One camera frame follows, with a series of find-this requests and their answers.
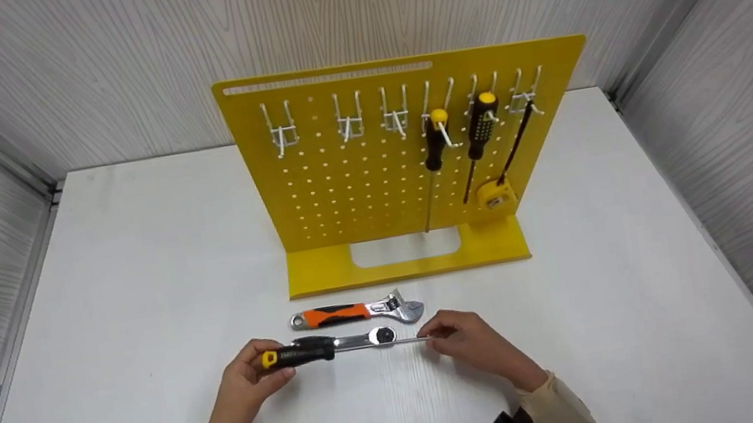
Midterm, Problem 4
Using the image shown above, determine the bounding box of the black-handled ratchet wrench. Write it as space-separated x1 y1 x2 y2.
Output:
290 323 399 361

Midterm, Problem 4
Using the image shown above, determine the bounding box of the yellow pegboard tool stand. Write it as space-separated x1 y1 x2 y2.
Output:
210 27 618 308

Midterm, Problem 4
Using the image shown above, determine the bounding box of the orange black adjustable wrench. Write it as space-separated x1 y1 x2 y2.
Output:
287 285 428 342

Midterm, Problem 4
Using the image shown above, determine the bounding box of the large black yellow screwdriver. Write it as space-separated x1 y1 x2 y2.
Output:
447 90 514 205

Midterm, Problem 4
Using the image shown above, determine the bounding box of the small yellow-capped black screwdriver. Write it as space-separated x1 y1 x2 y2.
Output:
407 107 466 233

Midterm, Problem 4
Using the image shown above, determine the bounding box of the person's right hand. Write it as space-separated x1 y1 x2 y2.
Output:
414 295 550 407

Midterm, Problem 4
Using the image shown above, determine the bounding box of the person's right forearm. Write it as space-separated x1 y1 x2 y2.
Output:
510 363 612 423

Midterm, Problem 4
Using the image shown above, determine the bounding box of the person's left hand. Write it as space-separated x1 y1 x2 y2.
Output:
205 334 304 423

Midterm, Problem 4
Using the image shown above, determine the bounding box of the row of white metal hooks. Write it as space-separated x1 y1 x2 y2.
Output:
258 61 551 161

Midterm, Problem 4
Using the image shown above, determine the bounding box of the yellow tape measure black strap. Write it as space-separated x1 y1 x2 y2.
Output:
464 99 551 213

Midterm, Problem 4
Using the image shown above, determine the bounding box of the black screwdriver yellow end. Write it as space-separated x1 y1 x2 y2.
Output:
260 324 436 372

